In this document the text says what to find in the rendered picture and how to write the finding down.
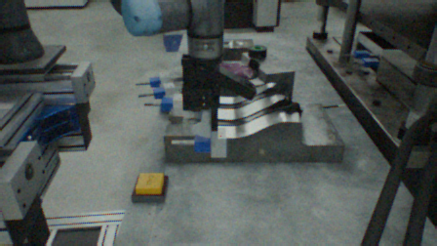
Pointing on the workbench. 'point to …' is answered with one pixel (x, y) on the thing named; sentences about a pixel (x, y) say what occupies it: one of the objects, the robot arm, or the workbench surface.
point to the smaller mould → (232, 51)
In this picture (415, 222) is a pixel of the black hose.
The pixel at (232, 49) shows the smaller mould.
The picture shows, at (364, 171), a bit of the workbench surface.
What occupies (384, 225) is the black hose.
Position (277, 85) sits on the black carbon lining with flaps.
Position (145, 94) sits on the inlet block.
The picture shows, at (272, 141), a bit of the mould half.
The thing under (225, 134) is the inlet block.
